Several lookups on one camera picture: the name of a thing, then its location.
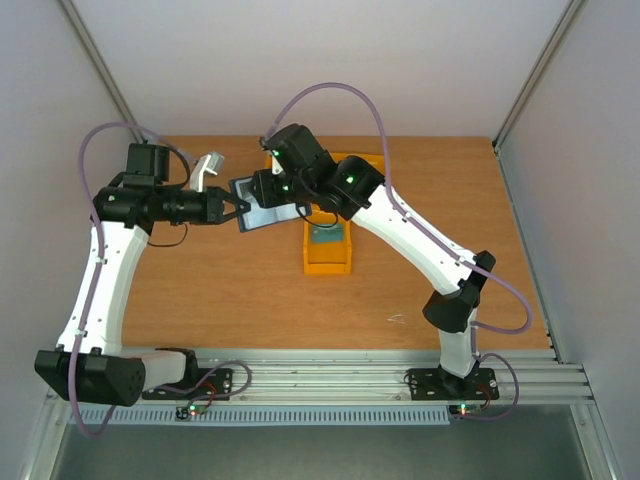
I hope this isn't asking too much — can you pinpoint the left controller board with LEDs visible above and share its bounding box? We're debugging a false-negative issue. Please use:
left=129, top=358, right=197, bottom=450
left=175, top=405, right=207, bottom=421

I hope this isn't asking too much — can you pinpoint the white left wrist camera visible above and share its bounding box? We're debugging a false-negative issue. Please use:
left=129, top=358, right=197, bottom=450
left=189, top=151, right=225, bottom=193

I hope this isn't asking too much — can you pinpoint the aluminium rail frame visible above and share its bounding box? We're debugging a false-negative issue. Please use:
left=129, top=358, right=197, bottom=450
left=44, top=347, right=596, bottom=407

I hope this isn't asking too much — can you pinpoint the teal credit card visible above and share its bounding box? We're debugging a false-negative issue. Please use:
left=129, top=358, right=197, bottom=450
left=310, top=224, right=344, bottom=244

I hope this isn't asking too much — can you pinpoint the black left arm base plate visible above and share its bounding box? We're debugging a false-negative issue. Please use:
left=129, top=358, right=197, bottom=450
left=142, top=368, right=233, bottom=401

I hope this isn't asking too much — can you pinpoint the controller board with leds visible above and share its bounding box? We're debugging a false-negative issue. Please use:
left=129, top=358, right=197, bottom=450
left=449, top=403, right=484, bottom=417
left=175, top=405, right=207, bottom=421

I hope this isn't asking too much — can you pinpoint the blue card holder wallet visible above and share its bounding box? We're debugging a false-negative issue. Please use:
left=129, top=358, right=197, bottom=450
left=229, top=177, right=312, bottom=233

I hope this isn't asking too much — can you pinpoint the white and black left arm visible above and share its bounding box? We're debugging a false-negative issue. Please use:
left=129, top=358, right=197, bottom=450
left=34, top=143, right=250, bottom=406

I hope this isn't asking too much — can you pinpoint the right controller board with LEDs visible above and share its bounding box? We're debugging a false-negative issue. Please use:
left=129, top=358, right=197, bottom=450
left=449, top=403, right=484, bottom=417

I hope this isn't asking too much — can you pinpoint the grey slotted cable duct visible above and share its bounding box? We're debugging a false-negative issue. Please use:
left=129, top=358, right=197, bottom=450
left=66, top=405, right=451, bottom=427

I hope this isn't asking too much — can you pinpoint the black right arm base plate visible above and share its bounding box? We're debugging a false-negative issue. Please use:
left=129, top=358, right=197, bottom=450
left=403, top=367, right=500, bottom=401

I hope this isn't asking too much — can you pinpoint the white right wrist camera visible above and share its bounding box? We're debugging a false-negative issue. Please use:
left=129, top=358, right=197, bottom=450
left=259, top=136, right=283, bottom=175

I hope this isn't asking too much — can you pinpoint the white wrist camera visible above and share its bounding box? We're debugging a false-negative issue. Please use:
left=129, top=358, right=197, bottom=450
left=189, top=151, right=225, bottom=193
left=259, top=136, right=283, bottom=175

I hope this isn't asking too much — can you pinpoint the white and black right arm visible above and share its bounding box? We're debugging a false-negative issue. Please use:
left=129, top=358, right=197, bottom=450
left=252, top=124, right=495, bottom=399

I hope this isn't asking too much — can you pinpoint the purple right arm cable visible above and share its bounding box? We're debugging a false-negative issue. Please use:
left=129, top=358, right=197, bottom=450
left=262, top=82, right=533, bottom=421

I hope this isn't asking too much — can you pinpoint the orange bin front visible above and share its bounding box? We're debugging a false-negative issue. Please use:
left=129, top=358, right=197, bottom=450
left=302, top=206, right=353, bottom=275

